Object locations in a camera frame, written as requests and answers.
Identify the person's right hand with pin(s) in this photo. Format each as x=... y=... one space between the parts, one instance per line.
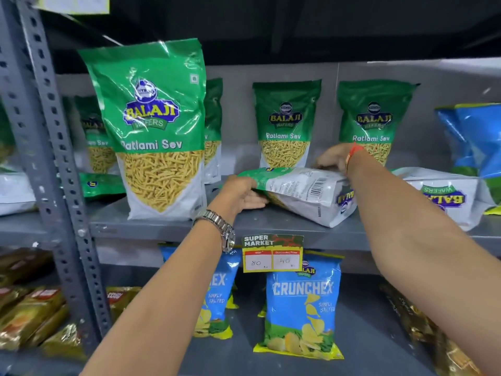
x=336 y=156

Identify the person's left hand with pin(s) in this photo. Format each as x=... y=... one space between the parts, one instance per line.
x=233 y=195

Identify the person's right fingers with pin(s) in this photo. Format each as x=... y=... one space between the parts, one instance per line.
x=323 y=162

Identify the person's left thumb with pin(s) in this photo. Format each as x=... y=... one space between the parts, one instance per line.
x=244 y=182

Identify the green snack pouch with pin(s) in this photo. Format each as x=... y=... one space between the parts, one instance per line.
x=305 y=187

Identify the person's right forearm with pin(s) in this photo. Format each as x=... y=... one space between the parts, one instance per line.
x=411 y=238

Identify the person's left forearm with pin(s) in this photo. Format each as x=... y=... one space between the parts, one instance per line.
x=164 y=309

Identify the orange thread wristband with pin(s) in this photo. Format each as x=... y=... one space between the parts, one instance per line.
x=353 y=151

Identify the silver metal wristwatch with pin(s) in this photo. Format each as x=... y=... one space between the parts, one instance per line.
x=224 y=229

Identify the yellow red price tag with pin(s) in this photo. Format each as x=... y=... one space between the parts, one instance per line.
x=272 y=252

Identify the row of green snack packets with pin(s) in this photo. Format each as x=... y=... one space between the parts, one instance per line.
x=160 y=113

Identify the blue chips packet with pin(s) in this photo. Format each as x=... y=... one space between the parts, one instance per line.
x=483 y=140
x=450 y=137
x=301 y=301
x=217 y=293

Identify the grey slotted steel upright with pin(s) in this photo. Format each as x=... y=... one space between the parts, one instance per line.
x=54 y=152

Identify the pile of golden packets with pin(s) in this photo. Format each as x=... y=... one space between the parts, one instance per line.
x=27 y=313
x=422 y=328

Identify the pale yellow paper label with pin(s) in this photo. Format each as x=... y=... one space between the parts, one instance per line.
x=74 y=3

